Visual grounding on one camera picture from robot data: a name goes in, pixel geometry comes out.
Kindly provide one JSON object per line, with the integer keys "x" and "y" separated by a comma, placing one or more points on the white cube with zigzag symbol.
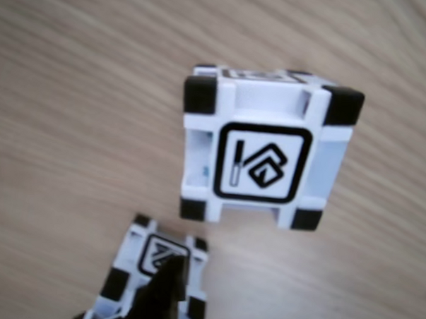
{"x": 151, "y": 255}

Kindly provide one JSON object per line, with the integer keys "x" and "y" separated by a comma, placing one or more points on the white cube with diamond symbol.
{"x": 262, "y": 161}

